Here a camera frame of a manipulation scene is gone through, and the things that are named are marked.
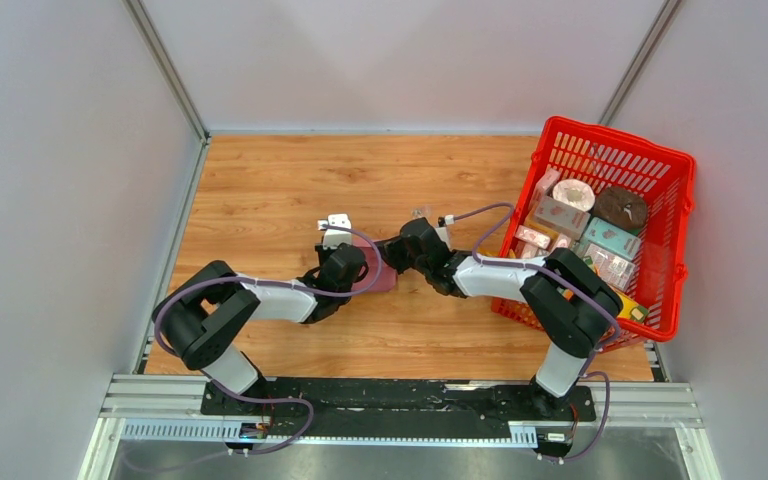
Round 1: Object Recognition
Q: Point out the small clear plastic bag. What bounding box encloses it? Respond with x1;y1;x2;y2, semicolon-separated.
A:
411;205;431;219

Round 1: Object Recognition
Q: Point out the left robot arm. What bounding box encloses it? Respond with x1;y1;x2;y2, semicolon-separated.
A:
152;244;369;415

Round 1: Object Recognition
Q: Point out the pink white roll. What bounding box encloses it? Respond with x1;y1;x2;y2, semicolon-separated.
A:
551;178;596;212

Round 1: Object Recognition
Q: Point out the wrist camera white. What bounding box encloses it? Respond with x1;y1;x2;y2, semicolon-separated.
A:
317;213;353;249
434;214;456;248

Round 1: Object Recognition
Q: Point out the teal snack box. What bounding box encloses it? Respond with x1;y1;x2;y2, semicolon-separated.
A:
579;217;642;261

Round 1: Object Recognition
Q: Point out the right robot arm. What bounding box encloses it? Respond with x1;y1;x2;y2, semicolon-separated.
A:
376;218;623;419

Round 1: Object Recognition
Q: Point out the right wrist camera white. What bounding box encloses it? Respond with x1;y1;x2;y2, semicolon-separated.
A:
434;214;456;248

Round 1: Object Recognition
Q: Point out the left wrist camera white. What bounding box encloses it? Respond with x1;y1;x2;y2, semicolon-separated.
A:
317;213;353;249

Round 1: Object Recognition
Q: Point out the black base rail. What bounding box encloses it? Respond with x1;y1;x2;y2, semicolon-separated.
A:
99;374;703;458

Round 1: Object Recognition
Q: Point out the pink paper box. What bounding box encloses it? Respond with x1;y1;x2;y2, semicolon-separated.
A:
352;238;397;293

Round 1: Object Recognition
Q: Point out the pink grey snack box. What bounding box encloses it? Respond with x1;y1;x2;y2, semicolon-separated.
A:
533;196;591;241

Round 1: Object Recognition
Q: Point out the brown chocolate donut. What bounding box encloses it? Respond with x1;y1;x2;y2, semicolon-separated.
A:
592;186;648;231

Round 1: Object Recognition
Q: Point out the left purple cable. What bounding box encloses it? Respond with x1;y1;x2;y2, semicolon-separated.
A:
152;225;385;359

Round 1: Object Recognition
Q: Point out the red plastic basket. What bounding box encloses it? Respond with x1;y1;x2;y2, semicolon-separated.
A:
499;116;696;351

